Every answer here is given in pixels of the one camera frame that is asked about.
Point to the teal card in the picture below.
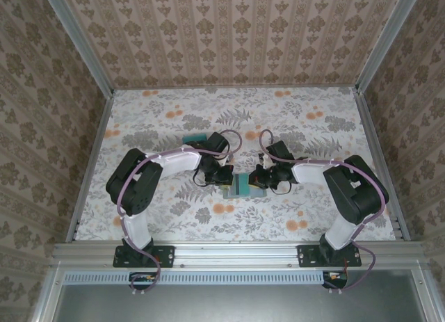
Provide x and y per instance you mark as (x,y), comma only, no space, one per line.
(193,139)
(244,184)

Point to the green card holder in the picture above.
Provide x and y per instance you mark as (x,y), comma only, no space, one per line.
(259,194)

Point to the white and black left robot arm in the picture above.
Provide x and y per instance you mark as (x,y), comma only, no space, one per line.
(177,163)

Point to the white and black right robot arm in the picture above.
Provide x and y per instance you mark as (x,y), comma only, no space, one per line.
(309,170)

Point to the clear acrylic card box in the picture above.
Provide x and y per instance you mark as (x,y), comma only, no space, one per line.
(186,142)

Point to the floral table cover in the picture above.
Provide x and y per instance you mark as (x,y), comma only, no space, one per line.
(243,221)

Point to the steel lower panel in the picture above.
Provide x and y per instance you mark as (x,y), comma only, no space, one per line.
(236,304)

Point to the black connector box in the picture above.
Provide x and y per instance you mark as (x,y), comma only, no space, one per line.
(139,278)
(335,282)

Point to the long aluminium base rail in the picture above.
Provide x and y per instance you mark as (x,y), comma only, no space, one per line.
(236,254)

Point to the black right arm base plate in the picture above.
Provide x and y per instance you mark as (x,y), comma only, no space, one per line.
(306,256)

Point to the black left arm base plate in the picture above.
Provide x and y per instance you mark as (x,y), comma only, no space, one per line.
(167,256)

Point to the aluminium side rail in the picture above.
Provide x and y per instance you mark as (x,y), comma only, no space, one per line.
(373,141)
(91,162)

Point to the aluminium corner post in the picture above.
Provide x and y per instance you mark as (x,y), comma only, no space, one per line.
(386,40)
(80,40)

